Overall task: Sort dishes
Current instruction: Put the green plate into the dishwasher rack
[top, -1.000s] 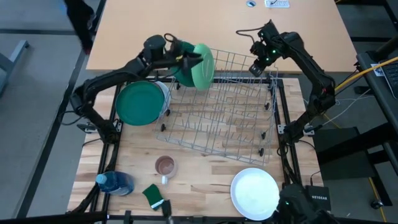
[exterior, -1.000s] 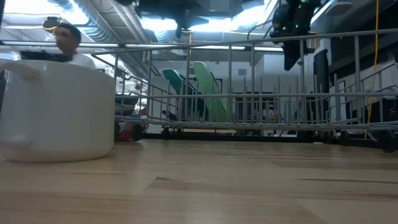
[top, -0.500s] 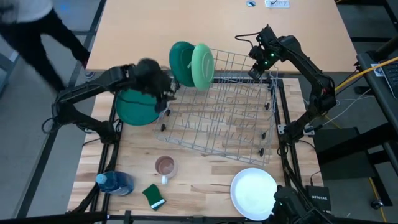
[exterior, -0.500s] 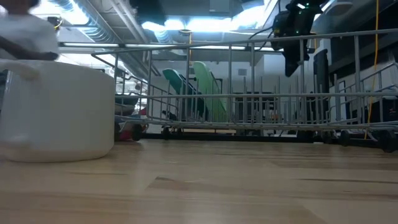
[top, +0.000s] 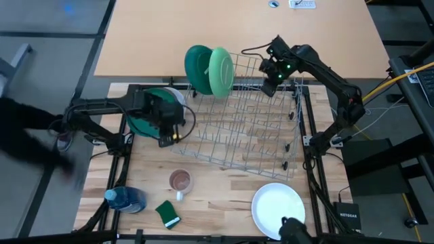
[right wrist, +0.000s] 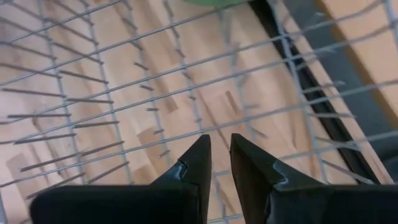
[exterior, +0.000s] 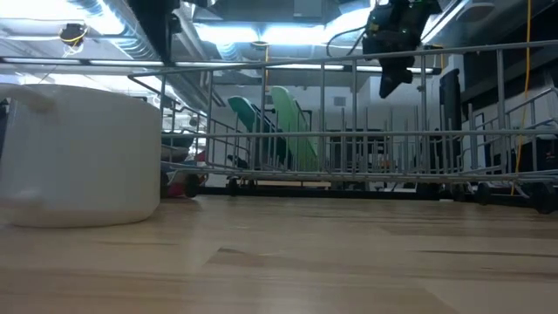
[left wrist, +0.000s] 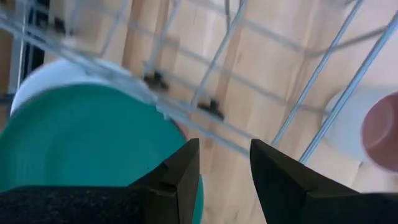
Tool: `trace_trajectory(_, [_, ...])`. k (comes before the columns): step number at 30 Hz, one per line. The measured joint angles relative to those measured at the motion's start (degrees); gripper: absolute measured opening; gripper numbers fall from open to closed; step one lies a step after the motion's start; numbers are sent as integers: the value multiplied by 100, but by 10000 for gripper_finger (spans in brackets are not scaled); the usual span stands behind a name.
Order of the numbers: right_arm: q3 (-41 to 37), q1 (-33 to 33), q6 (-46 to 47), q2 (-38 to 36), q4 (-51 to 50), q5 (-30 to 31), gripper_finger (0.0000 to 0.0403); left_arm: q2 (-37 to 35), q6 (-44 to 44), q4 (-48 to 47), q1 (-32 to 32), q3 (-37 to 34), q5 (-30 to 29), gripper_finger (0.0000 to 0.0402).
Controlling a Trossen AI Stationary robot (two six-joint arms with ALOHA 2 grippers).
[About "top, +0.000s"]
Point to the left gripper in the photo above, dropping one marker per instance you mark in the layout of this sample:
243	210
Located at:
162	115

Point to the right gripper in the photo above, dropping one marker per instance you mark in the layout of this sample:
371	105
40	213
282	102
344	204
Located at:
278	67

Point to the dark green plate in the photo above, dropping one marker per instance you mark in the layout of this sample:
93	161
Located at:
196	67
135	127

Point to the light green plate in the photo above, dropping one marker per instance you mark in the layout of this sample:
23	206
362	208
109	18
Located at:
220	72

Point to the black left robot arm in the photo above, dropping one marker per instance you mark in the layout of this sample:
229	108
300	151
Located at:
98	101

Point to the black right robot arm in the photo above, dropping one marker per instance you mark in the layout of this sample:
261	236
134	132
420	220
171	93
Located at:
339	81

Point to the white mug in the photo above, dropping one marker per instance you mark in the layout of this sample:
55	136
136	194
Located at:
181	179

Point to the dark green sponge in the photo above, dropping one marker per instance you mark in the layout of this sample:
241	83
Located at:
166	211

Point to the blue water bottle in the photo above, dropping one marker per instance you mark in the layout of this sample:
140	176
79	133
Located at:
127	200

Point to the grey desk grommet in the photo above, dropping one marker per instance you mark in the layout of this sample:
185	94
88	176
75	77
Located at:
273	3

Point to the white power strip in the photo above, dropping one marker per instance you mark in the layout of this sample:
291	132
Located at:
306	4

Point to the light wooden desk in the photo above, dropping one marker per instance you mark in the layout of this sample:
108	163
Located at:
152	34

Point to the black side desk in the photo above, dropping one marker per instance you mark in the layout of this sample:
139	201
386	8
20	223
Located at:
407	101

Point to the black rounded object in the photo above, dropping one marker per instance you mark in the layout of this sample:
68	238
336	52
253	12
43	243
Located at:
292	232

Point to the person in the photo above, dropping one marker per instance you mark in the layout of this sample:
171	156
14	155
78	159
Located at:
20	128

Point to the black laptop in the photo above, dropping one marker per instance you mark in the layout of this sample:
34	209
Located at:
427	84

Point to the grey metal stand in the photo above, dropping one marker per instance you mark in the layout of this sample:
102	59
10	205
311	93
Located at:
15	62

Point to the black caster wheel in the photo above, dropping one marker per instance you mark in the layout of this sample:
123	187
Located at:
411	222

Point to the black aluminium frame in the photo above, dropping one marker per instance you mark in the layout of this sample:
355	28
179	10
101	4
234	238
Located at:
149	87

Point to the black Netgear switch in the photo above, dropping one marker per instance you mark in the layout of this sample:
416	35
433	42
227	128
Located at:
347	217

